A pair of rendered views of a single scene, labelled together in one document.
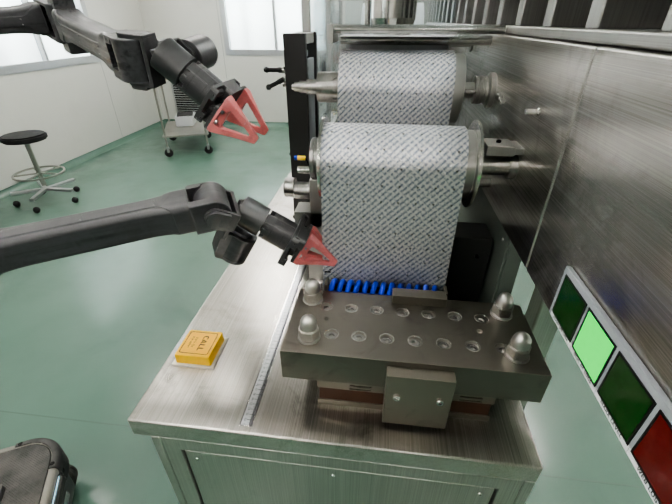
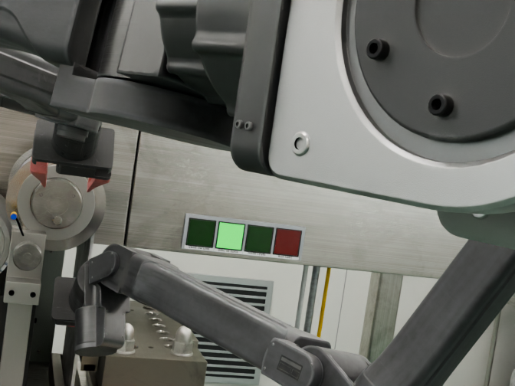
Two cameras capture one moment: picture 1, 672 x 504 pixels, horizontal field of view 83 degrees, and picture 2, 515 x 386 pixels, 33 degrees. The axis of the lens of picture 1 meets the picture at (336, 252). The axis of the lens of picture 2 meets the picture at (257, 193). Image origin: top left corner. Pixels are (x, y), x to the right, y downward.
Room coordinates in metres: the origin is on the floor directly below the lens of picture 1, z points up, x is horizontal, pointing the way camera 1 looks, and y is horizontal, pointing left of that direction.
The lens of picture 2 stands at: (0.90, 1.35, 1.41)
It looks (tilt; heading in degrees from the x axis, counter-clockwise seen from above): 4 degrees down; 247
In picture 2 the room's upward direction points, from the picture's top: 8 degrees clockwise
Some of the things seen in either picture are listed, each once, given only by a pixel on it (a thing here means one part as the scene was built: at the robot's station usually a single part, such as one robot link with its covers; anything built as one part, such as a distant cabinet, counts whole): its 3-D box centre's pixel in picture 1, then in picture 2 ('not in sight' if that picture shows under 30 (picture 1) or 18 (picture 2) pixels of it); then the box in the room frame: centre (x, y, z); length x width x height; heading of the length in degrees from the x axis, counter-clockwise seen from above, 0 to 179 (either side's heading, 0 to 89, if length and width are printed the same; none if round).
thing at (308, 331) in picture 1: (308, 326); (183, 339); (0.45, 0.04, 1.05); 0.04 x 0.04 x 0.04
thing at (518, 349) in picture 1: (520, 344); not in sight; (0.41, -0.27, 1.05); 0.04 x 0.04 x 0.04
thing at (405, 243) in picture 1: (385, 248); (79, 282); (0.59, -0.09, 1.11); 0.23 x 0.01 x 0.18; 83
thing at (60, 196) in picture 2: (317, 158); (57, 203); (0.67, 0.03, 1.25); 0.07 x 0.02 x 0.07; 173
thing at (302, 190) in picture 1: (311, 242); (16, 335); (0.71, 0.05, 1.05); 0.06 x 0.05 x 0.31; 83
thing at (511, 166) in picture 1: (493, 165); not in sight; (0.63, -0.27, 1.25); 0.07 x 0.04 x 0.04; 83
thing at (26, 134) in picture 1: (39, 169); not in sight; (3.31, 2.69, 0.31); 0.55 x 0.53 x 0.62; 173
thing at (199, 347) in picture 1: (200, 347); not in sight; (0.54, 0.27, 0.91); 0.07 x 0.07 x 0.02; 83
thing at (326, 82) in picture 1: (331, 87); not in sight; (0.92, 0.01, 1.33); 0.06 x 0.06 x 0.06; 83
